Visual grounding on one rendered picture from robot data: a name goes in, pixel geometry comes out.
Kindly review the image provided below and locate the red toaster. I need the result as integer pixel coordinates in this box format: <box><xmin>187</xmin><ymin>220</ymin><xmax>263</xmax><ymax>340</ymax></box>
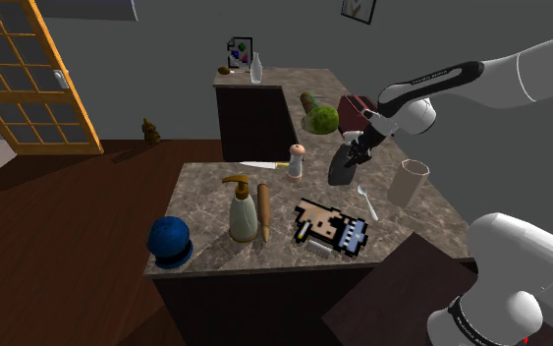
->
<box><xmin>337</xmin><ymin>93</ymin><xmax>379</xmax><ymax>136</ymax></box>

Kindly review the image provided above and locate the green fuzzy round thing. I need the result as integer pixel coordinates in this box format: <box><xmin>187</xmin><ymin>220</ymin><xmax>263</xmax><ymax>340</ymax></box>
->
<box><xmin>302</xmin><ymin>105</ymin><xmax>341</xmax><ymax>137</ymax></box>

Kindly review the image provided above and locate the beige faceted cup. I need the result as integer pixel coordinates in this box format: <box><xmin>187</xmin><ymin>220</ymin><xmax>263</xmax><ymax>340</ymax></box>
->
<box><xmin>386</xmin><ymin>158</ymin><xmax>432</xmax><ymax>209</ymax></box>

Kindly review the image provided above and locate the white spoon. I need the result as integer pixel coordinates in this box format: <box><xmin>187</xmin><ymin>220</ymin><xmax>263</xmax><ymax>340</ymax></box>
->
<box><xmin>356</xmin><ymin>184</ymin><xmax>380</xmax><ymax>222</ymax></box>

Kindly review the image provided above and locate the brown and green cylinder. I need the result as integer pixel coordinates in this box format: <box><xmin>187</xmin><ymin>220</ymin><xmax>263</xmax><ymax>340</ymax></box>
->
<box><xmin>299</xmin><ymin>90</ymin><xmax>321</xmax><ymax>116</ymax></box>

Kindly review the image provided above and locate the white and pink pepper grinder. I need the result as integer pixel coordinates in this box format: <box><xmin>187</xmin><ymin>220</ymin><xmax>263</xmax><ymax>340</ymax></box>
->
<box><xmin>286</xmin><ymin>143</ymin><xmax>306</xmax><ymax>184</ymax></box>

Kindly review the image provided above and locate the pixelated flat figure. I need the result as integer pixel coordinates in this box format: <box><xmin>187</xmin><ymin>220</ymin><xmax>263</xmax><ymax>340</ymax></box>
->
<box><xmin>292</xmin><ymin>197</ymin><xmax>370</xmax><ymax>259</ymax></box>

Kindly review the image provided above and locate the dark brown kitchen cabinet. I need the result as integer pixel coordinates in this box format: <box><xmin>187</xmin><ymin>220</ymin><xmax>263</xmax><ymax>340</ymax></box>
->
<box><xmin>152</xmin><ymin>85</ymin><xmax>479</xmax><ymax>346</ymax></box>

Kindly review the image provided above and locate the small grey cylinder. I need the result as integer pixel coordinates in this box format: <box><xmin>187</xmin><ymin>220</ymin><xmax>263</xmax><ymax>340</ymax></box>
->
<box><xmin>306</xmin><ymin>239</ymin><xmax>335</xmax><ymax>258</ymax></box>

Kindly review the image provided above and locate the brown wooden rolling pin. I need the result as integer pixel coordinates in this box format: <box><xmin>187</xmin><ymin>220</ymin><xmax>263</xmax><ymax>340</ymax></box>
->
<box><xmin>255</xmin><ymin>183</ymin><xmax>272</xmax><ymax>244</ymax></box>

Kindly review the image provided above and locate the clear glass bottle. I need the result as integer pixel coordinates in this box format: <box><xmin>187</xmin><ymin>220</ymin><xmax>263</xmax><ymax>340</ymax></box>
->
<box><xmin>249</xmin><ymin>51</ymin><xmax>264</xmax><ymax>86</ymax></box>

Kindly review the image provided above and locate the cream soap dispenser, gold pump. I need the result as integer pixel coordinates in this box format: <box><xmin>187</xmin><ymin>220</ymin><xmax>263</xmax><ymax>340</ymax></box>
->
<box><xmin>221</xmin><ymin>174</ymin><xmax>260</xmax><ymax>244</ymax></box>

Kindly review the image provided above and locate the dark robot stand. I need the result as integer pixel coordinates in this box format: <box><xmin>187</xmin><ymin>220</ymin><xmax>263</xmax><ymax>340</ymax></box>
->
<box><xmin>321</xmin><ymin>232</ymin><xmax>553</xmax><ymax>346</ymax></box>

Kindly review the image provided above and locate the small brown brush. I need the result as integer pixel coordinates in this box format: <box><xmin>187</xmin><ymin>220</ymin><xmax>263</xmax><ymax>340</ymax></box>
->
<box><xmin>216</xmin><ymin>65</ymin><xmax>251</xmax><ymax>77</ymax></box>

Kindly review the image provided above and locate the small brown figurine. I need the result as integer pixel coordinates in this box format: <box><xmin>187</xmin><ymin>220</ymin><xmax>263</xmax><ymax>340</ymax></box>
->
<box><xmin>140</xmin><ymin>117</ymin><xmax>162</xmax><ymax>146</ymax></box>

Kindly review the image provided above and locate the blue ball on dark base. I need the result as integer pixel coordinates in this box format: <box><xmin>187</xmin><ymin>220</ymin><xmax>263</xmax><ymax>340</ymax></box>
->
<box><xmin>146</xmin><ymin>215</ymin><xmax>194</xmax><ymax>270</ymax></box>

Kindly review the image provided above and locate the orange wooden glazed door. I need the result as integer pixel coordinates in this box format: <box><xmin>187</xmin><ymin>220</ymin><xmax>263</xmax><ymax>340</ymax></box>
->
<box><xmin>0</xmin><ymin>0</ymin><xmax>105</xmax><ymax>157</ymax></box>

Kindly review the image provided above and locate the knife with yellow handle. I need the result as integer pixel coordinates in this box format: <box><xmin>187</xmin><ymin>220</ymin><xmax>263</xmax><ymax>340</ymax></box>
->
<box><xmin>238</xmin><ymin>160</ymin><xmax>291</xmax><ymax>171</ymax></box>

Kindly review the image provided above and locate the black-framed wall picture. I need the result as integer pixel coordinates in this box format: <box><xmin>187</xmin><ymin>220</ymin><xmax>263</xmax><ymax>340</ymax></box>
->
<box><xmin>340</xmin><ymin>0</ymin><xmax>378</xmax><ymax>26</ymax></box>

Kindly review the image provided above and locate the black frame with coloured shapes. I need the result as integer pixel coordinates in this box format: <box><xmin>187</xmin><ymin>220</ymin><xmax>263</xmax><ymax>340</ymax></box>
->
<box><xmin>226</xmin><ymin>35</ymin><xmax>254</xmax><ymax>70</ymax></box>

